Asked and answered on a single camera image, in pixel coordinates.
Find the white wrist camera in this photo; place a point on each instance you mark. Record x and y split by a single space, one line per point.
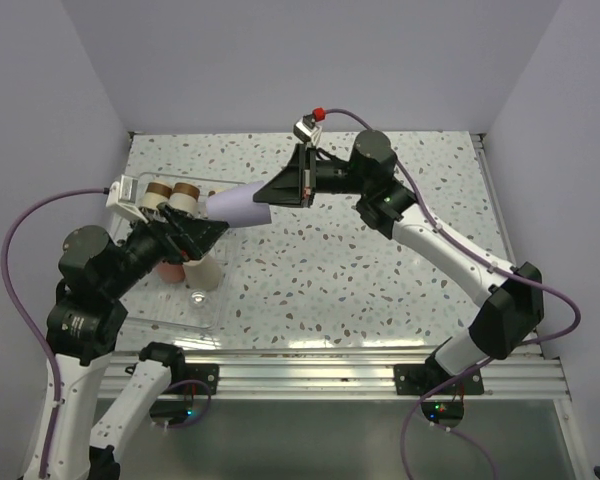
308 128
121 199

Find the pink plastic cup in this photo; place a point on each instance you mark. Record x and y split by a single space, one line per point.
170 273

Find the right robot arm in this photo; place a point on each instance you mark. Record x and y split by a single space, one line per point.
510 302

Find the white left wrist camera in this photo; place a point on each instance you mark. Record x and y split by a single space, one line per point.
121 199

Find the aluminium rail frame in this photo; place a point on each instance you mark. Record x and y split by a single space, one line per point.
310 374

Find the tall beige cup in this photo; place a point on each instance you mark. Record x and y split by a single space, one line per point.
204 274

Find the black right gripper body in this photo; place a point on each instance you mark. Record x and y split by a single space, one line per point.
332 176

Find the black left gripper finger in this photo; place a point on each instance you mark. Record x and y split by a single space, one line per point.
196 237
172 216

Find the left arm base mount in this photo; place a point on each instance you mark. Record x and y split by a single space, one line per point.
200 380

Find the lavender plastic cup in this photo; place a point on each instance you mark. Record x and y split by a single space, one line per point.
237 208

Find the cream steel-lined cup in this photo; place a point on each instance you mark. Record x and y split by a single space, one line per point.
156 193

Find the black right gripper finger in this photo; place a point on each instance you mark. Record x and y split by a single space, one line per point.
287 196
294 172

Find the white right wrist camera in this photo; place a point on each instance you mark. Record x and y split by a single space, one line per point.
308 128

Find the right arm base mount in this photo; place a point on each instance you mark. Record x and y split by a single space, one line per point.
418 379

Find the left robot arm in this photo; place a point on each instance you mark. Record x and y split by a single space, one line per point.
82 330

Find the small clear plastic cup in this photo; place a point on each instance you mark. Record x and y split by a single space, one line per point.
198 299

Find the brown-band steel cup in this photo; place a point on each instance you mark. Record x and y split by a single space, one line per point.
184 197

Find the clear plastic dish rack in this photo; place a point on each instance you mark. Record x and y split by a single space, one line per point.
157 307

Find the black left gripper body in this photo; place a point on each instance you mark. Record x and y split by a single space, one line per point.
149 244

